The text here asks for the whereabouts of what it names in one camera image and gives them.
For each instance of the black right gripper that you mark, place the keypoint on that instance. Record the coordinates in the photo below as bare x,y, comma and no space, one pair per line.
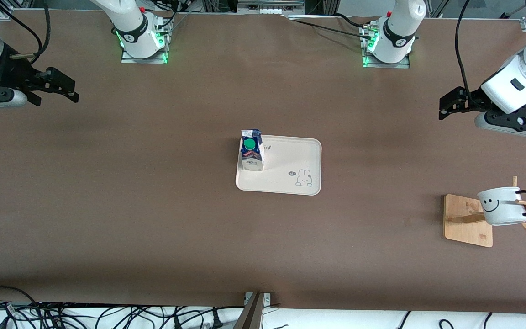
11,74

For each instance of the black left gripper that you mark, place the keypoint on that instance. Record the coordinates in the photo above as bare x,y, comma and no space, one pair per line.
472,101

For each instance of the white smiley face mug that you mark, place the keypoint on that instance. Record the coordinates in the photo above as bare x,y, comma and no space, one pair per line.
500,210

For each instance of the blue white milk carton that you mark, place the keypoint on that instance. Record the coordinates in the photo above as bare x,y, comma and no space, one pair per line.
250,157

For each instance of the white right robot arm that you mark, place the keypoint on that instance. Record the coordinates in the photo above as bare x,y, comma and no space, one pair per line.
130,23

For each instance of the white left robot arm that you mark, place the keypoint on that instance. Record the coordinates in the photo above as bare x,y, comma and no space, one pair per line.
400,27

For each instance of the white rabbit print tray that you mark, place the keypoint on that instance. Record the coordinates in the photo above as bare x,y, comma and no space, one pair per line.
286,160

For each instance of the wooden mug stand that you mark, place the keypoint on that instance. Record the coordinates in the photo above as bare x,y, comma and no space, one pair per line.
468,228

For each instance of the grey equipment box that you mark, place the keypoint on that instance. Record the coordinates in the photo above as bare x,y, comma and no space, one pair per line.
270,7

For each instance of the black power plug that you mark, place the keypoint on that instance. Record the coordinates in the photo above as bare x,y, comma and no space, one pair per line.
217,320

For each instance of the aluminium profile strut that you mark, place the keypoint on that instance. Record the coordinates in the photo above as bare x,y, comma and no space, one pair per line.
251,315

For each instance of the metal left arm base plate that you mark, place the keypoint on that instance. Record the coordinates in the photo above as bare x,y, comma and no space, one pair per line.
395,65

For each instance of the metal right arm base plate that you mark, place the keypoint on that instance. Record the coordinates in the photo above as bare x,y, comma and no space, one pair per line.
153,60

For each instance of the small metal bracket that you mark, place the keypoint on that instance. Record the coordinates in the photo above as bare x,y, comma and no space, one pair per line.
267,299

